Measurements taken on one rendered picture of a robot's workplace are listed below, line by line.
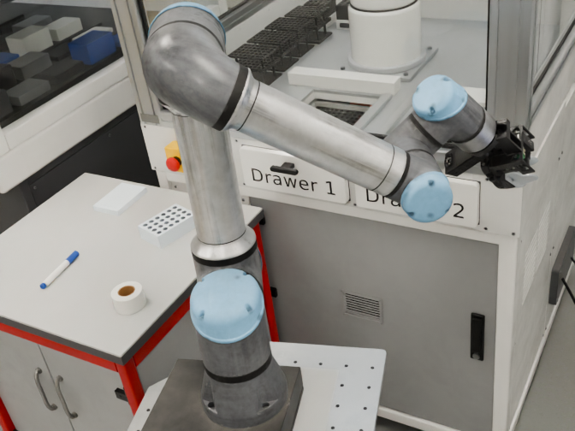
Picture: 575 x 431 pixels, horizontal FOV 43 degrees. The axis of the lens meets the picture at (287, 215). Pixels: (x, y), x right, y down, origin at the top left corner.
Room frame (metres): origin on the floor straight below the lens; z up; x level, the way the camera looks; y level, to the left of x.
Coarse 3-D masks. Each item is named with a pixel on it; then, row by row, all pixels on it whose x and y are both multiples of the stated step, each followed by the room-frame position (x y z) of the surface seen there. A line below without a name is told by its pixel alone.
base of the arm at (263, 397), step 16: (272, 368) 0.90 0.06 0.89; (208, 384) 0.89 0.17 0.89; (224, 384) 0.87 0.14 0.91; (240, 384) 0.87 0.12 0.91; (256, 384) 0.87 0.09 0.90; (272, 384) 0.88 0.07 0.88; (208, 400) 0.89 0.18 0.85; (224, 400) 0.86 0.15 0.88; (240, 400) 0.86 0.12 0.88; (256, 400) 0.86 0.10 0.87; (272, 400) 0.87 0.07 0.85; (208, 416) 0.88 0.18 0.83; (224, 416) 0.85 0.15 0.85; (240, 416) 0.85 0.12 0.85; (256, 416) 0.85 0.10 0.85; (272, 416) 0.86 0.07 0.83
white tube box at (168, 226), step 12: (156, 216) 1.59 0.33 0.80; (168, 216) 1.59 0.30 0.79; (180, 216) 1.58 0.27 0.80; (192, 216) 1.57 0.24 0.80; (144, 228) 1.55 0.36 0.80; (156, 228) 1.54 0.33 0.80; (168, 228) 1.53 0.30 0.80; (180, 228) 1.54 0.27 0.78; (192, 228) 1.57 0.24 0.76; (156, 240) 1.51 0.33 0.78; (168, 240) 1.52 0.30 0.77
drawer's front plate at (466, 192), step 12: (456, 180) 1.35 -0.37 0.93; (468, 180) 1.34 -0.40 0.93; (360, 192) 1.47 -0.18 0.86; (372, 192) 1.45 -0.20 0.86; (456, 192) 1.34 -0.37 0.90; (468, 192) 1.33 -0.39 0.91; (360, 204) 1.47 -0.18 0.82; (372, 204) 1.45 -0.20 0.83; (384, 204) 1.44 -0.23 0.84; (396, 204) 1.42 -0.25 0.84; (468, 204) 1.33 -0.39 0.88; (444, 216) 1.36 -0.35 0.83; (468, 216) 1.33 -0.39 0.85
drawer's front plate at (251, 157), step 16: (240, 160) 1.65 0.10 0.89; (256, 160) 1.62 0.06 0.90; (272, 160) 1.60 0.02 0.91; (288, 160) 1.57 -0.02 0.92; (256, 176) 1.63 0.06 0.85; (272, 176) 1.60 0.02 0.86; (288, 176) 1.57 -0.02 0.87; (304, 176) 1.55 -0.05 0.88; (320, 176) 1.53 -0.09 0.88; (336, 176) 1.50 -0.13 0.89; (288, 192) 1.58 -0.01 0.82; (304, 192) 1.55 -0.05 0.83; (320, 192) 1.53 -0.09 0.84; (336, 192) 1.50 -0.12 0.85
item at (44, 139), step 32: (64, 96) 2.09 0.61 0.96; (96, 96) 2.18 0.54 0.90; (128, 96) 2.29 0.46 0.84; (0, 128) 1.87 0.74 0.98; (32, 128) 1.95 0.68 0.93; (64, 128) 2.04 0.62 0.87; (96, 128) 2.14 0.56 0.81; (128, 128) 2.29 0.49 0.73; (0, 160) 1.84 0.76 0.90; (32, 160) 1.92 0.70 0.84; (64, 160) 2.05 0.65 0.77; (96, 160) 2.15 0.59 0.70; (128, 160) 2.26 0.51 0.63; (0, 192) 1.83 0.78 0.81; (32, 192) 1.92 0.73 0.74; (0, 224) 1.99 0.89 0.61
